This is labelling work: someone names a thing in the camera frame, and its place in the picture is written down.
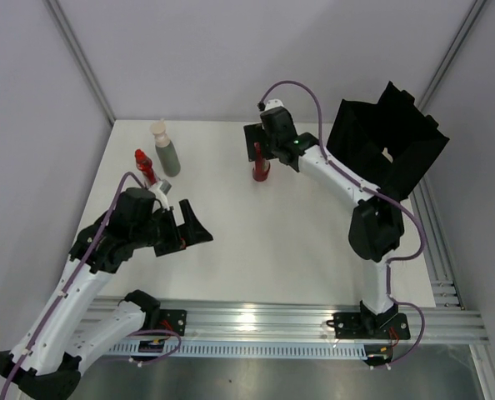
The small red bottle left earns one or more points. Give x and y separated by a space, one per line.
145 165

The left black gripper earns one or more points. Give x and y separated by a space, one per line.
190 232

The slotted cable duct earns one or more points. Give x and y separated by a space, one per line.
208 349

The aluminium mounting rail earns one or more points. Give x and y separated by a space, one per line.
292 323

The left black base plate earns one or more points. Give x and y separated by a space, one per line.
174 320

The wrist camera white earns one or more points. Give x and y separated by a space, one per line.
272 103
161 189

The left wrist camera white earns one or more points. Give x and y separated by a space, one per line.
161 189

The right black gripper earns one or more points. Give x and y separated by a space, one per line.
255 132

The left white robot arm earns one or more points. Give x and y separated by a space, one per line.
51 359

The grey bottle beige pump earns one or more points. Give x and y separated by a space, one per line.
165 149

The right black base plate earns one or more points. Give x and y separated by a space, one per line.
353 325

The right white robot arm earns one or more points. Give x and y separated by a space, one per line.
376 226

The black canvas bag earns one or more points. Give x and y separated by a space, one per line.
362 130

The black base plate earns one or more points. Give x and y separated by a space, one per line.
353 325
174 320

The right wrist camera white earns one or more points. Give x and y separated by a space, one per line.
272 103

